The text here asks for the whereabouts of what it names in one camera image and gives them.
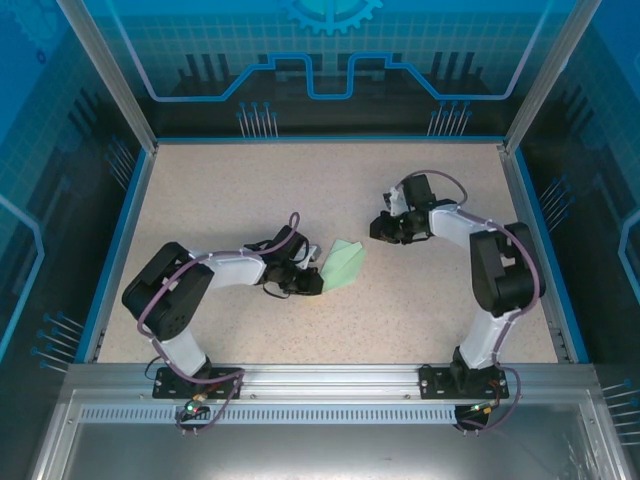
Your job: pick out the pale green paper sheet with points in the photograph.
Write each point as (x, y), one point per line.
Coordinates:
(345, 265)

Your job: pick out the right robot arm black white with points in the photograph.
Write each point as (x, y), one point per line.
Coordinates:
(505, 275)

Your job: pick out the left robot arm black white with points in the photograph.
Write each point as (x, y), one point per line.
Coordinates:
(165, 290)

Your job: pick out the steel sheet panel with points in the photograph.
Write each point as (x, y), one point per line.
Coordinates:
(320, 455)

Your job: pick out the blue table side trim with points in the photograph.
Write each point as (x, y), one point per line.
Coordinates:
(127, 210)
(538, 200)

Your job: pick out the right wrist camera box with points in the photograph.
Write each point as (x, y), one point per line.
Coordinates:
(395, 200)

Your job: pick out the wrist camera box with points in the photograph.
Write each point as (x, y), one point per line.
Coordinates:
(395, 200)
(314, 252)

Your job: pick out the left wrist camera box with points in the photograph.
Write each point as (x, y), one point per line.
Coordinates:
(314, 252)

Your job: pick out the aluminium mounting rail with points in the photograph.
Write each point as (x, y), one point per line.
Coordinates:
(330, 380)

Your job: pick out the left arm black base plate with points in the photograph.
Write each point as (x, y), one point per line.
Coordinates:
(225, 382)

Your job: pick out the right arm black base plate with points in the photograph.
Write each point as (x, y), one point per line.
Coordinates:
(435, 382)

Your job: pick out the aluminium frame post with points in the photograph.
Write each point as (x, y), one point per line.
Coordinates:
(544, 75)
(117, 85)

